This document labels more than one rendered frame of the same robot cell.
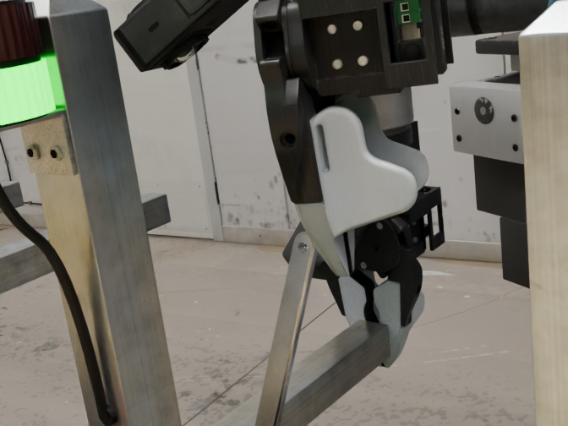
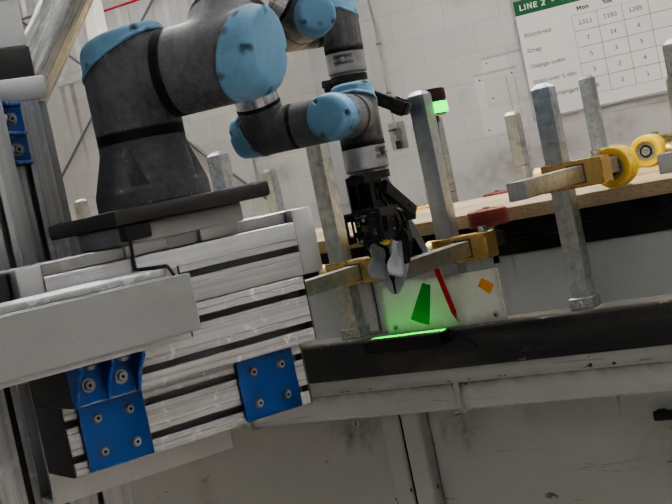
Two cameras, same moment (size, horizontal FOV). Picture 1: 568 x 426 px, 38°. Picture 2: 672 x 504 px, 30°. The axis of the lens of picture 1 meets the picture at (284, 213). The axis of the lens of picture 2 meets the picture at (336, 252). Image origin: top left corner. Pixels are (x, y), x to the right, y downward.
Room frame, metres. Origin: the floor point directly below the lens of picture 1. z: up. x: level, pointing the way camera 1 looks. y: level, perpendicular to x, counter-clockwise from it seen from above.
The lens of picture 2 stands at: (2.78, -0.43, 1.02)
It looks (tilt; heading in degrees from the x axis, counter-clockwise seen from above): 3 degrees down; 173
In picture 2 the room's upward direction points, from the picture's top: 12 degrees counter-clockwise
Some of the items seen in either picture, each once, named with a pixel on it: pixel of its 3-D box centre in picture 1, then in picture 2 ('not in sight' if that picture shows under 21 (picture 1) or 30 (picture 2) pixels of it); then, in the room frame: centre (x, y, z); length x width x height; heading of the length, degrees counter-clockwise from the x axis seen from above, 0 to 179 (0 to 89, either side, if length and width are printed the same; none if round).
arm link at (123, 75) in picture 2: not in sight; (133, 79); (1.11, -0.43, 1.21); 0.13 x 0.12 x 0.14; 63
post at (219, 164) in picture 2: not in sight; (239, 261); (0.09, -0.29, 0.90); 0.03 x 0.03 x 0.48; 51
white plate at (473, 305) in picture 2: not in sight; (440, 302); (0.40, 0.06, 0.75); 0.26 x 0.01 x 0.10; 51
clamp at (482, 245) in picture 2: not in sight; (461, 248); (0.42, 0.11, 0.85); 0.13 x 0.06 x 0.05; 51
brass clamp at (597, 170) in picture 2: not in sight; (571, 174); (0.58, 0.31, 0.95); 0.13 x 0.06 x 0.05; 51
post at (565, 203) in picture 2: not in sight; (567, 212); (0.56, 0.29, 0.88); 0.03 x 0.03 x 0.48; 51
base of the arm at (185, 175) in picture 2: not in sight; (147, 167); (1.10, -0.44, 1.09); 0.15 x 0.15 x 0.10
